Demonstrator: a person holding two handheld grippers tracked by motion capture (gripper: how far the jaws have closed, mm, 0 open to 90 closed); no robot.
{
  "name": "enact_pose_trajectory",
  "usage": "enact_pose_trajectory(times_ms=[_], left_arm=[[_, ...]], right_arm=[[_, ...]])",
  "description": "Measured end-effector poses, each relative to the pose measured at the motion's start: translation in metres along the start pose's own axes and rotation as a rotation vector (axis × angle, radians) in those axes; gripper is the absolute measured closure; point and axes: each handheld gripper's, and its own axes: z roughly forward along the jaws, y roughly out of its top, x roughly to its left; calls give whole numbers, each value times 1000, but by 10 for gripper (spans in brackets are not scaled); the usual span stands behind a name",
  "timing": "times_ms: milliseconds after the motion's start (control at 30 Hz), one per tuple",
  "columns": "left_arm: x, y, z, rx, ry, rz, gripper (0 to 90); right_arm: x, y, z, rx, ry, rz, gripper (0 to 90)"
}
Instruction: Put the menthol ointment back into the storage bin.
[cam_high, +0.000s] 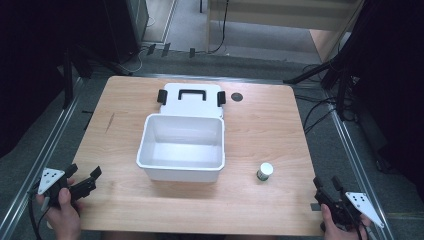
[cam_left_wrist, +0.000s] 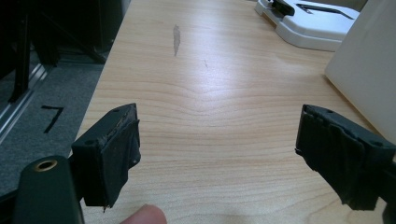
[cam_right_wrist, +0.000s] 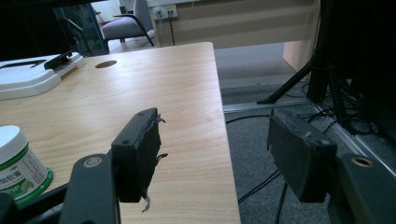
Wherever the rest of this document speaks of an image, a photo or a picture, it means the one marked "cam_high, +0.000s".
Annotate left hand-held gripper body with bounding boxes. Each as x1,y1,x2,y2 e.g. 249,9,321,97
28,167,98,210

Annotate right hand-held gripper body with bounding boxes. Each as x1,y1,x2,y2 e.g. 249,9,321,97
314,186,385,232

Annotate small white-capped bottle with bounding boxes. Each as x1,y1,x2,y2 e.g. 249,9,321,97
256,162,275,182

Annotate white plastic box with lid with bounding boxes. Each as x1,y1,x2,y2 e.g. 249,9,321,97
135,82,227,184

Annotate person's right hand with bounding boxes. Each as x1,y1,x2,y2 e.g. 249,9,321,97
320,203,373,240

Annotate person's left hand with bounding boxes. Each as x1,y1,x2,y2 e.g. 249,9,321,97
35,178,83,240

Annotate black metal stand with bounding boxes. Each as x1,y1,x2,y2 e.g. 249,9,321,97
62,44,134,110

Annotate black curtain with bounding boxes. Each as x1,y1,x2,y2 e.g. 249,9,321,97
0,0,116,159
339,0,424,201

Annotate black tripod stand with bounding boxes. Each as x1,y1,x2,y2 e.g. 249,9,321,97
283,49,354,121

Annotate dark cabinet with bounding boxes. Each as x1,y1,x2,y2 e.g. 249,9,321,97
102,0,150,64

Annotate light wooden furniture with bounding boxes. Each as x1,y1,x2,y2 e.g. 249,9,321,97
205,0,366,63

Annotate metal floor rail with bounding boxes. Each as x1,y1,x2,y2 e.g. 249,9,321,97
321,88,391,240
0,77,84,236

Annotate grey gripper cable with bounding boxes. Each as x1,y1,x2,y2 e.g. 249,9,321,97
361,223,379,240

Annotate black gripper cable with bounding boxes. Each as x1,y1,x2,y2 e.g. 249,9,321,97
27,189,44,240

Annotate black floor cables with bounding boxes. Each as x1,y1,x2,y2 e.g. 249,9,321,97
294,63,359,136

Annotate white floor cable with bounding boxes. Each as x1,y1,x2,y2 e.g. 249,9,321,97
114,46,149,75

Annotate black hanging cable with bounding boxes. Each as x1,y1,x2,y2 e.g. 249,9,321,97
196,0,231,55

